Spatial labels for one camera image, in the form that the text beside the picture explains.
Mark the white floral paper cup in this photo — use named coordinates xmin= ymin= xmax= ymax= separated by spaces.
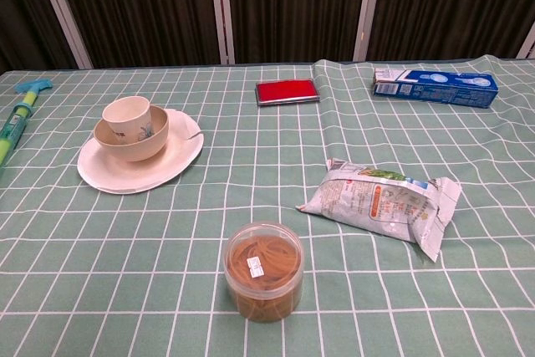
xmin=102 ymin=95 xmax=151 ymax=145

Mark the red ink pad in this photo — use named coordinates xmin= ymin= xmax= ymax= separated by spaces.
xmin=255 ymin=78 xmax=322 ymax=108

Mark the white printed snack bag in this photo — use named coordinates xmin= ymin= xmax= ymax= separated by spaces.
xmin=295 ymin=158 xmax=462 ymax=263

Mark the clear jar of rubber bands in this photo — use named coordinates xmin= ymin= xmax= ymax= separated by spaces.
xmin=223 ymin=222 xmax=305 ymax=324

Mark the beige bowl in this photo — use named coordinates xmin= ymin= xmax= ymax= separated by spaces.
xmin=93 ymin=105 xmax=171 ymax=163

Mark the green checked tablecloth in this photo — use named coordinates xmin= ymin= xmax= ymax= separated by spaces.
xmin=0 ymin=54 xmax=535 ymax=357

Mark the white paper plate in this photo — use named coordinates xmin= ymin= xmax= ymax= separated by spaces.
xmin=77 ymin=108 xmax=205 ymax=195

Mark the blue toothpaste box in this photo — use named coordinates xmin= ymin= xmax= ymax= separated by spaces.
xmin=372 ymin=67 xmax=500 ymax=110

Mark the dark pleated curtain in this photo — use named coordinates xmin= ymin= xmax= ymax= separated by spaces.
xmin=0 ymin=0 xmax=535 ymax=76

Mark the green blue toy pump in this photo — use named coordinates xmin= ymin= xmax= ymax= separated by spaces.
xmin=0 ymin=79 xmax=54 ymax=169

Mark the white screen frame post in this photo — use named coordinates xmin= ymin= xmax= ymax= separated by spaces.
xmin=516 ymin=22 xmax=535 ymax=59
xmin=31 ymin=0 xmax=94 ymax=70
xmin=351 ymin=0 xmax=385 ymax=63
xmin=207 ymin=0 xmax=236 ymax=66

